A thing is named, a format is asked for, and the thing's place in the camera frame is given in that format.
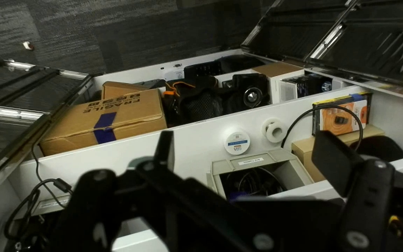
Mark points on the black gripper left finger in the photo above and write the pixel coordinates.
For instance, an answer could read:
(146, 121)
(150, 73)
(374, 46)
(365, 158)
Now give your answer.
(164, 149)

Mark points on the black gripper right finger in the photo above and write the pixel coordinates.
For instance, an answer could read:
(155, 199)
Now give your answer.
(332, 158)

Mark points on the wooden box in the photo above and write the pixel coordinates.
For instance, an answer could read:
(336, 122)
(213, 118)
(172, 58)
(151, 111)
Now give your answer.
(304, 149)

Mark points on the cardboard box blue tape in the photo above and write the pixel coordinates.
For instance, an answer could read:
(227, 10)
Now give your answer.
(132, 116)

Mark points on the small orange box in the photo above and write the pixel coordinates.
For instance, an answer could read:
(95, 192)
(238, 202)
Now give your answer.
(346, 114)

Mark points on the plain cardboard box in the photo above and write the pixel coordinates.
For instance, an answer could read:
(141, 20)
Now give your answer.
(118, 88)

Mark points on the white box with black fan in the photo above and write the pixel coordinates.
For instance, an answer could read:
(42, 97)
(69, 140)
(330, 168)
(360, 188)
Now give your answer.
(286, 91)

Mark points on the small tan cardboard box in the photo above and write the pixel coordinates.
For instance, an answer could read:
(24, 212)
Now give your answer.
(276, 69)

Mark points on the black rounded device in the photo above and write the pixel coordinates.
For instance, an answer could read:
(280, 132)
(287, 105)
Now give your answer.
(384, 147)

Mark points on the small white tape roll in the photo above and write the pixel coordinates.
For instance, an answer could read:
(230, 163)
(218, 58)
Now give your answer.
(267, 126)

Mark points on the white tape roll blue label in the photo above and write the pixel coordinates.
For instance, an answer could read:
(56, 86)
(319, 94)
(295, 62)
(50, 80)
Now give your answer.
(237, 142)

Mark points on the deep beige plastic bin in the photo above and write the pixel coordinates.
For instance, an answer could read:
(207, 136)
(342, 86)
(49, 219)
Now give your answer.
(252, 161)

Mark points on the black camera device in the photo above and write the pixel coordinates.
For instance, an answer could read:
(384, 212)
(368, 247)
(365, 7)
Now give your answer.
(196, 105)

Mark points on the black camera lens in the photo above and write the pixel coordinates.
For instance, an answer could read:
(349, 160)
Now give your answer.
(252, 95)

